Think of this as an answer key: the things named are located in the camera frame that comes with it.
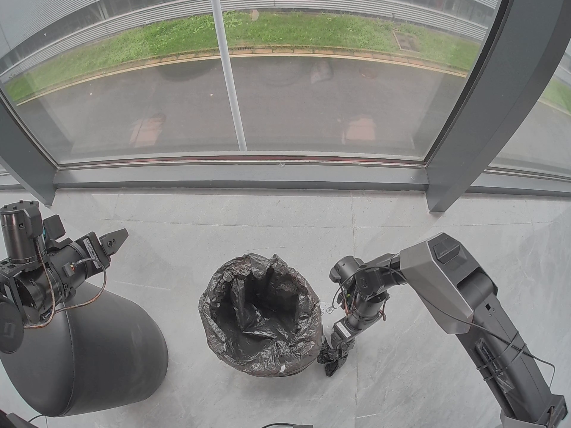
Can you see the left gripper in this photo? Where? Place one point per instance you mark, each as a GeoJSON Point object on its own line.
{"type": "Point", "coordinates": [73, 261]}

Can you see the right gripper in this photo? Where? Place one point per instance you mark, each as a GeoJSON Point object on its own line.
{"type": "Point", "coordinates": [368, 314]}

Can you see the black plastic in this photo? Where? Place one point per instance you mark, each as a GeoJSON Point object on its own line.
{"type": "Point", "coordinates": [332, 359]}

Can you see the black plastic bag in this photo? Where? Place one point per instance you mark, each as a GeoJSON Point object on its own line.
{"type": "Point", "coordinates": [258, 328]}

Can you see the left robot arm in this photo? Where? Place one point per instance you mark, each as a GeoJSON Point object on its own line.
{"type": "Point", "coordinates": [20, 239]}

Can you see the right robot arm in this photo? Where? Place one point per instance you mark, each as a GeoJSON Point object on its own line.
{"type": "Point", "coordinates": [446, 283]}

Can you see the window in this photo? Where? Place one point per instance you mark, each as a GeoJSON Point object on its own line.
{"type": "Point", "coordinates": [495, 105]}

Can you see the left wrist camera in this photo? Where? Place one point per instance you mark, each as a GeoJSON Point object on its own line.
{"type": "Point", "coordinates": [54, 232]}

